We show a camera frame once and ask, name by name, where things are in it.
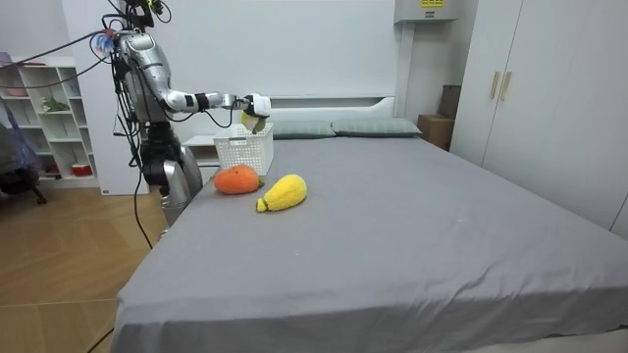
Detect yellow-green soft toy fruit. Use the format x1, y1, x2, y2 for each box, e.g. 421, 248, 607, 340
239, 111, 267, 134

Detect green artificial plant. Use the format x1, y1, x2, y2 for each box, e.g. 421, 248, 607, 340
40, 96, 72, 115

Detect black floor cable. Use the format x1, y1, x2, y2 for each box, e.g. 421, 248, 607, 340
131, 164, 154, 250
84, 326, 117, 353

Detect grey bed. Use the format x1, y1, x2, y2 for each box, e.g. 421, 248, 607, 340
109, 94, 628, 353

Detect robot body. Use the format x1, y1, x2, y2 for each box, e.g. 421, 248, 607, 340
100, 0, 174, 127

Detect brown cardboard box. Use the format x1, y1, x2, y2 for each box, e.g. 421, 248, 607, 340
416, 113, 456, 152

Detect grey-green pillow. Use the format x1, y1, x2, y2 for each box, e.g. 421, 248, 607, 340
270, 120, 338, 140
331, 117, 423, 139

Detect yellow soft toy fruit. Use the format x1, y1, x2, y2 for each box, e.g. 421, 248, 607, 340
254, 174, 309, 214

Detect brown cardboard sheet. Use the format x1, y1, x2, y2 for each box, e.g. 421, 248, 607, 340
437, 84, 463, 121

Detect robot legs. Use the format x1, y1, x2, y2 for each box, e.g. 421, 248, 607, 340
138, 121, 205, 227

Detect white bedside table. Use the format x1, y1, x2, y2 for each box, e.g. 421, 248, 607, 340
181, 133, 222, 185

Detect orange soft toy fruit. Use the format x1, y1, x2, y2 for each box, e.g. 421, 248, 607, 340
213, 164, 266, 196

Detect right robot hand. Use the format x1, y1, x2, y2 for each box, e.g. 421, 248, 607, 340
242, 92, 273, 134

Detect white plastic basket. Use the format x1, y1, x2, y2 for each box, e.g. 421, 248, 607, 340
212, 122, 276, 177

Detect white open shelf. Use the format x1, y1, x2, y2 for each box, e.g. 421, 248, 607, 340
0, 54, 100, 190

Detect white wardrobe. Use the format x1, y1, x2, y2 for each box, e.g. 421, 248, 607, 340
447, 0, 628, 232

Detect dark office chair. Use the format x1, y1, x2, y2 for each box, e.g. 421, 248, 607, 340
0, 96, 49, 206

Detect cable bundle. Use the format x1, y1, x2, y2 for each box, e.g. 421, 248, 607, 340
0, 27, 119, 91

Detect grey wall box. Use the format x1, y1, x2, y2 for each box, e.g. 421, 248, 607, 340
392, 0, 461, 25

